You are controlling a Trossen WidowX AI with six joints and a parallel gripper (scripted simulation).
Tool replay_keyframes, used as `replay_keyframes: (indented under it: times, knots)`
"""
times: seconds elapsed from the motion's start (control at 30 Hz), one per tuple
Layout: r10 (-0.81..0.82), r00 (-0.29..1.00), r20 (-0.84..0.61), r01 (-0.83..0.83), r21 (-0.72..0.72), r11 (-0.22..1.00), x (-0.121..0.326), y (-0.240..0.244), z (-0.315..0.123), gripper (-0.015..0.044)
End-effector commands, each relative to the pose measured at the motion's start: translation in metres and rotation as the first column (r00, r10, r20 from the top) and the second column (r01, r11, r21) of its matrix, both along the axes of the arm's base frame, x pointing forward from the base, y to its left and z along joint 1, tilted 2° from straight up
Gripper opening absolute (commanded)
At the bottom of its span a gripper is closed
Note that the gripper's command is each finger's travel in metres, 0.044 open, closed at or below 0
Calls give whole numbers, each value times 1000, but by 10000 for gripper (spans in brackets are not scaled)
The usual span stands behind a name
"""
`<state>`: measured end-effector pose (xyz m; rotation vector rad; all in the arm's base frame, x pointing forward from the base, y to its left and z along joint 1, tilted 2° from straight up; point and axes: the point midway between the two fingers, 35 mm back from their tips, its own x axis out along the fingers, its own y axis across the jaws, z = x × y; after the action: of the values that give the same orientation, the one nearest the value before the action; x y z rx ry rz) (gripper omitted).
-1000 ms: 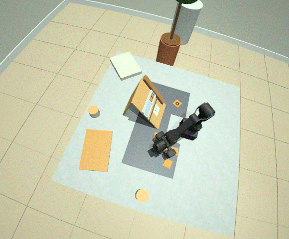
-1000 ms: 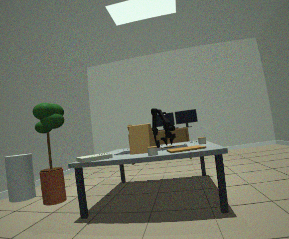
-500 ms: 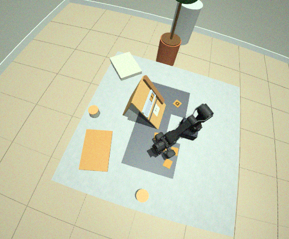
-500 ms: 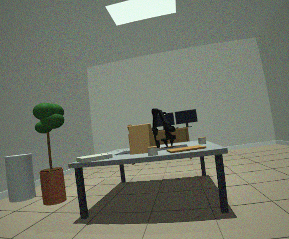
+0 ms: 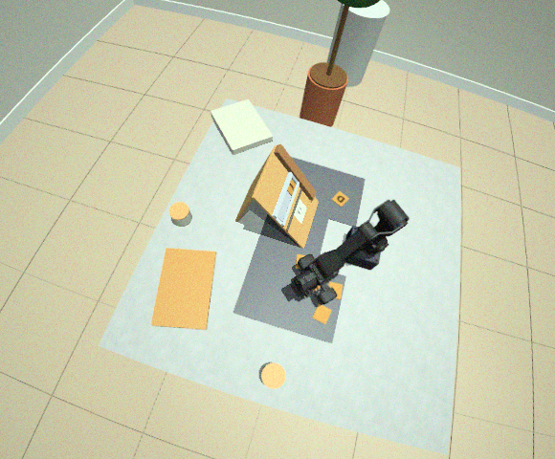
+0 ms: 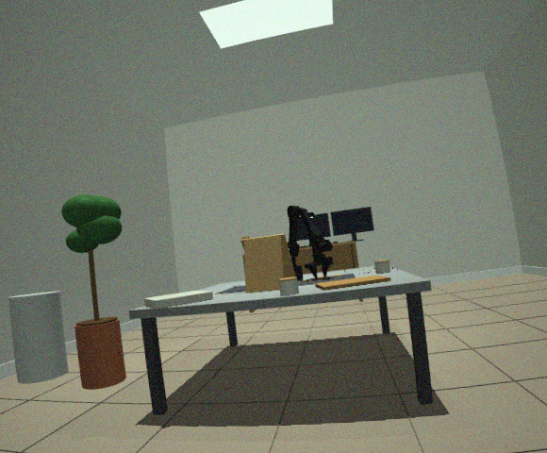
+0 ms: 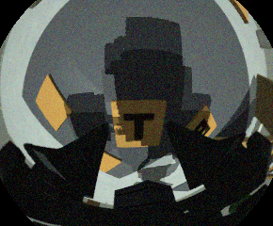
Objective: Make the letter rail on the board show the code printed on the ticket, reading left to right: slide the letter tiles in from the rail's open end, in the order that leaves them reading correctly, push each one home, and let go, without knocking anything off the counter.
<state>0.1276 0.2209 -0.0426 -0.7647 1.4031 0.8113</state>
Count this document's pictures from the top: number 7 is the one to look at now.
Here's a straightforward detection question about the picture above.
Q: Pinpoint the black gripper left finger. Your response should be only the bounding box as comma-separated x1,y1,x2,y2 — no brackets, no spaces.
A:
23,124,107,199

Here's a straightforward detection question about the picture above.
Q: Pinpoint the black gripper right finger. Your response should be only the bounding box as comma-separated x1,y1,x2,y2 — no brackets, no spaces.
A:
167,121,246,189

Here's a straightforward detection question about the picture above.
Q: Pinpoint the orange flat rectangular board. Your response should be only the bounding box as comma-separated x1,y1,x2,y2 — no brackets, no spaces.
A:
228,0,249,24

